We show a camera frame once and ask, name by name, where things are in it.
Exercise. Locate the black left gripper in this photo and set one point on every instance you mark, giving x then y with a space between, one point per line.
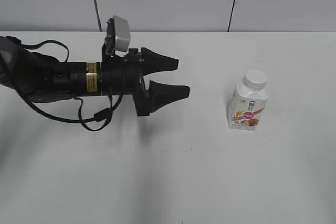
124 75

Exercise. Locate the white yili yogurt bottle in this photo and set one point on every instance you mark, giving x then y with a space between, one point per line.
246 107

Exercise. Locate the white screw cap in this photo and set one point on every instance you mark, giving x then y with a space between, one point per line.
255 80

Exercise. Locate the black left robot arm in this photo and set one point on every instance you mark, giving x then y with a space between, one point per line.
45 79

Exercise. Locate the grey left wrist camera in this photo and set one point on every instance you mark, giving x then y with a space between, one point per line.
117 35

